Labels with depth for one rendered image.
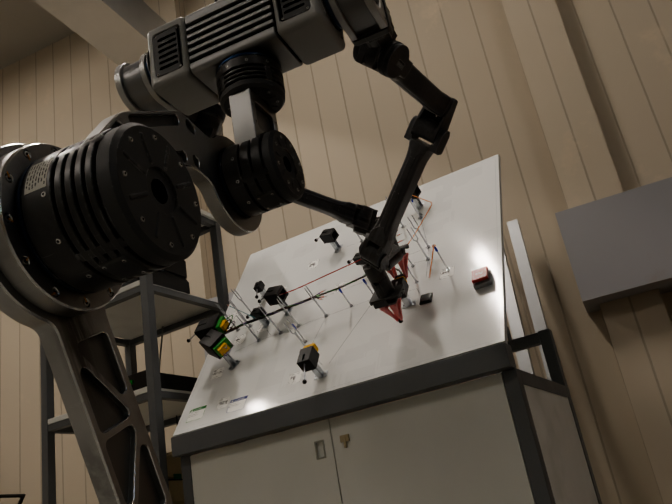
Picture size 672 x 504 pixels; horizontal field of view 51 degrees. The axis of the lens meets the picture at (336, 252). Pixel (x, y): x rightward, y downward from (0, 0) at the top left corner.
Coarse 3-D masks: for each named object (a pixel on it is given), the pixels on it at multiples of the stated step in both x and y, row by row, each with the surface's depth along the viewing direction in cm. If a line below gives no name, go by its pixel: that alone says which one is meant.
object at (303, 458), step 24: (288, 432) 218; (312, 432) 214; (192, 456) 235; (216, 456) 230; (240, 456) 225; (264, 456) 221; (288, 456) 216; (312, 456) 212; (192, 480) 233; (216, 480) 228; (240, 480) 223; (264, 480) 219; (288, 480) 214; (312, 480) 210; (336, 480) 206
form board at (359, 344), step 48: (432, 192) 272; (480, 192) 253; (288, 240) 308; (432, 240) 245; (480, 240) 230; (240, 288) 297; (288, 288) 274; (432, 288) 223; (480, 288) 210; (288, 336) 247; (336, 336) 231; (384, 336) 217; (432, 336) 205; (480, 336) 194; (240, 384) 240; (336, 384) 212
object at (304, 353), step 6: (306, 348) 217; (312, 348) 216; (300, 354) 216; (306, 354) 214; (312, 354) 214; (318, 354) 217; (300, 360) 213; (306, 360) 212; (312, 360) 213; (300, 366) 214; (306, 366) 213; (312, 366) 213; (318, 366) 218; (318, 372) 217; (324, 372) 219; (318, 378) 219
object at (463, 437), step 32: (480, 384) 191; (352, 416) 209; (384, 416) 203; (416, 416) 198; (448, 416) 194; (480, 416) 189; (512, 416) 185; (352, 448) 206; (384, 448) 201; (416, 448) 196; (448, 448) 192; (480, 448) 187; (512, 448) 183; (352, 480) 204; (384, 480) 199; (416, 480) 194; (448, 480) 189; (480, 480) 185; (512, 480) 181
